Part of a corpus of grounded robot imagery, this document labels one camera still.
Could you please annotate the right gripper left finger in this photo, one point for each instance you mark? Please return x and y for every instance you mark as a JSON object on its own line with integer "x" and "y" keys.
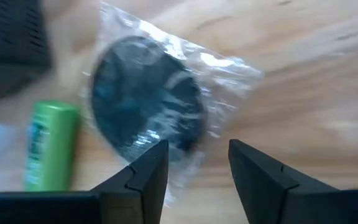
{"x": 141, "y": 186}

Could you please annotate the black plastic slotted basket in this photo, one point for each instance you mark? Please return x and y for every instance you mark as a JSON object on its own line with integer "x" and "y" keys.
{"x": 11, "y": 46}

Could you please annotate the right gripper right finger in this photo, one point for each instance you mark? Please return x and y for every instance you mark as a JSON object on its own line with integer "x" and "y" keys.
{"x": 269, "y": 189}

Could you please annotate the black sponge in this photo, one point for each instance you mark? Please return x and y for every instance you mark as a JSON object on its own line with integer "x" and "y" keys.
{"x": 148, "y": 99}

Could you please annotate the green Pert shampoo bottle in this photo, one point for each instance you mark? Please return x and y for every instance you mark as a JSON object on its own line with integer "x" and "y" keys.
{"x": 51, "y": 146}

